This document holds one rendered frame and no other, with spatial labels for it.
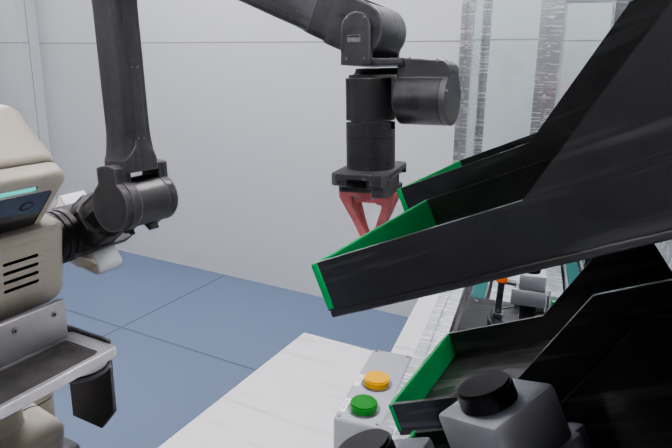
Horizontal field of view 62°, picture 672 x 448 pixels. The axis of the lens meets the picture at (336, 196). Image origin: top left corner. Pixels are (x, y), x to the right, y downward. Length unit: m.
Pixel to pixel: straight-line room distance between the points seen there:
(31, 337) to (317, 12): 0.60
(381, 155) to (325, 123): 2.68
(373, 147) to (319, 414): 0.55
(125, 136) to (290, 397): 0.54
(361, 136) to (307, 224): 2.88
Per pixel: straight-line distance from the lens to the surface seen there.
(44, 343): 0.94
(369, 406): 0.86
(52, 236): 0.92
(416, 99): 0.61
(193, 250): 4.15
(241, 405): 1.07
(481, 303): 1.21
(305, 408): 1.05
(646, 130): 0.19
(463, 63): 1.51
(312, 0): 0.67
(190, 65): 3.89
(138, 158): 0.89
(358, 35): 0.63
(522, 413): 0.31
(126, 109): 0.88
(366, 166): 0.64
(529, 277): 1.07
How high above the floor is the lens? 1.45
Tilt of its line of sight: 14 degrees down
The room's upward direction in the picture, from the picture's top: 1 degrees clockwise
